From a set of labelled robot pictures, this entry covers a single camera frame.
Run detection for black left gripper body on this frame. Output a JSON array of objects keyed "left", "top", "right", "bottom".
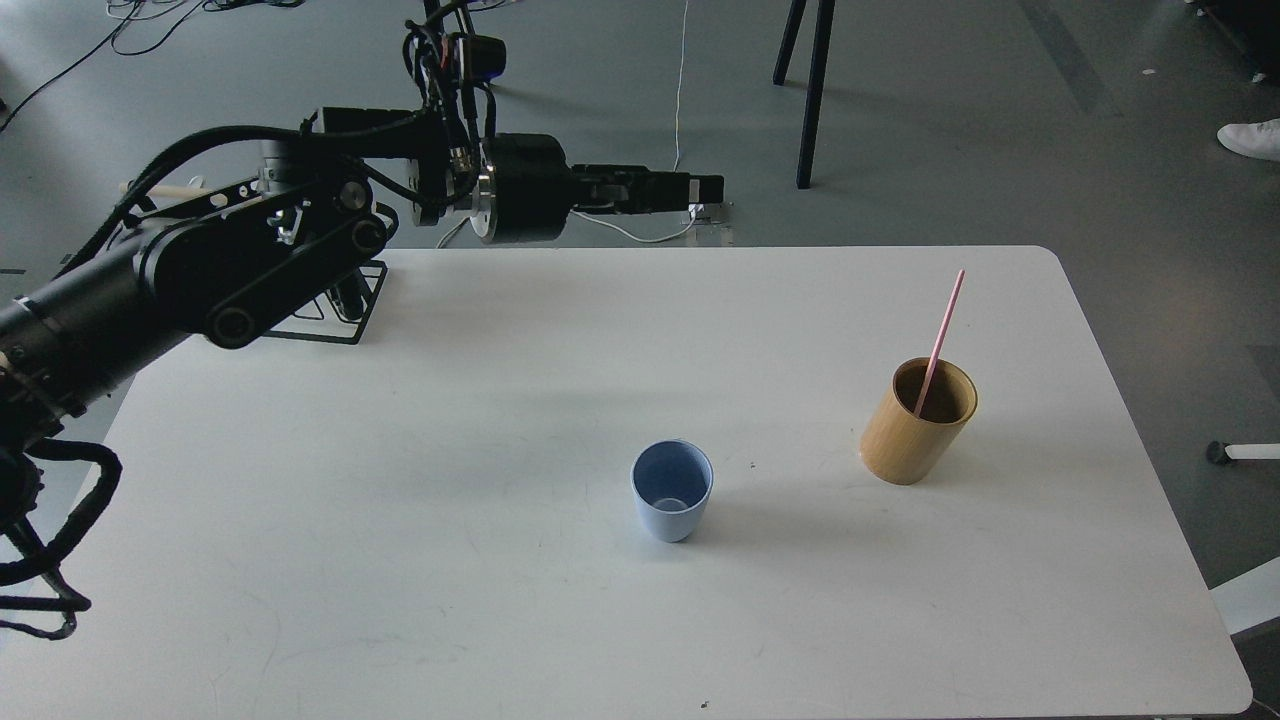
[{"left": 470, "top": 133, "right": 691, "bottom": 243}]

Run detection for pink chopstick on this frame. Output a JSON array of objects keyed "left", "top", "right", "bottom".
[{"left": 913, "top": 268, "right": 966, "bottom": 418}]

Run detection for blue plastic cup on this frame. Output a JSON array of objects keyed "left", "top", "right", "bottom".
[{"left": 630, "top": 439, "right": 716, "bottom": 543}]

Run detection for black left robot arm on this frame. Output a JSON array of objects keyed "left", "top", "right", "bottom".
[{"left": 1, "top": 108, "right": 724, "bottom": 641}]

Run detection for black table leg right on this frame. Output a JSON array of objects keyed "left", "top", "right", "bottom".
[{"left": 772, "top": 1, "right": 837, "bottom": 190}]

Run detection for bamboo cylinder holder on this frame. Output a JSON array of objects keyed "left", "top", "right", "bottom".
[{"left": 858, "top": 357, "right": 978, "bottom": 486}]

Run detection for white shoe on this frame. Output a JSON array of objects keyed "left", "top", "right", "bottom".
[{"left": 1216, "top": 118, "right": 1280, "bottom": 161}]

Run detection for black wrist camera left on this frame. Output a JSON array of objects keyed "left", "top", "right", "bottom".
[{"left": 402, "top": 20, "right": 508, "bottom": 94}]

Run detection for white floor cable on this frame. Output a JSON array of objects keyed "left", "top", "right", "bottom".
[{"left": 436, "top": 0, "right": 701, "bottom": 249}]

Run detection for black wire mug rack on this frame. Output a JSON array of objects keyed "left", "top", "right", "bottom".
[{"left": 118, "top": 178, "right": 389, "bottom": 346}]

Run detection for black floor cables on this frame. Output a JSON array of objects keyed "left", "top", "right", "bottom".
[{"left": 0, "top": 0, "right": 301, "bottom": 131}]

